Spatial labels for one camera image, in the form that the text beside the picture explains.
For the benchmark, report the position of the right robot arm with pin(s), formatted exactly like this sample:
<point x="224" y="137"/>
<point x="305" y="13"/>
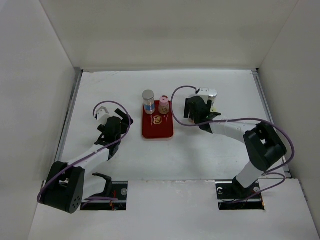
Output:
<point x="264" y="146"/>

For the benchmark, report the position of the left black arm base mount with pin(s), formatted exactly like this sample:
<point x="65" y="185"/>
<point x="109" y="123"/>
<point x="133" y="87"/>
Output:
<point x="107" y="185"/>

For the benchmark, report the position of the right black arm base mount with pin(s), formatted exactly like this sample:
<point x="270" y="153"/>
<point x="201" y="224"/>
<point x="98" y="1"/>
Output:
<point x="243" y="192"/>

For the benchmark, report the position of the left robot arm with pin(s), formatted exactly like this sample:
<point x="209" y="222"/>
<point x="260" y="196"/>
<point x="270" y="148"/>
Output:
<point x="73" y="184"/>

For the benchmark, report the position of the pink lid spice jar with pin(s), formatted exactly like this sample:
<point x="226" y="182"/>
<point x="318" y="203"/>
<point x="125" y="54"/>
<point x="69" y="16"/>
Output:
<point x="164" y="105"/>

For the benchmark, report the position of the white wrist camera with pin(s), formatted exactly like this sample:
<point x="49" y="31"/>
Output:
<point x="102" y="114"/>
<point x="201" y="92"/>

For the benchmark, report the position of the tall silver lid spice jar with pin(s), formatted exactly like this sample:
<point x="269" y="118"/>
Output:
<point x="212" y="95"/>

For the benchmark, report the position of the yellow lid spice jar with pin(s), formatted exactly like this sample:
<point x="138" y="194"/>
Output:
<point x="213" y="109"/>

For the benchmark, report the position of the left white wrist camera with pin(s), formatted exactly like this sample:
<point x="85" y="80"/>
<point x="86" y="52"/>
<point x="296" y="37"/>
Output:
<point x="102" y="114"/>

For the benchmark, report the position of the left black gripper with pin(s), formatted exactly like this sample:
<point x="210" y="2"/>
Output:
<point x="124" y="122"/>

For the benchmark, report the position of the red rectangular tray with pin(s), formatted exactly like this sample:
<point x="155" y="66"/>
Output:
<point x="157" y="126"/>

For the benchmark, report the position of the silver lid blue label jar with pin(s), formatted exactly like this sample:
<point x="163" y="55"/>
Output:
<point x="148" y="101"/>

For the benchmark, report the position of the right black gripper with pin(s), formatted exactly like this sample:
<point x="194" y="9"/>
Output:
<point x="187" y="109"/>

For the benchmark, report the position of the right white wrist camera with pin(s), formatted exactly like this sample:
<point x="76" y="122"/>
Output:
<point x="201" y="92"/>

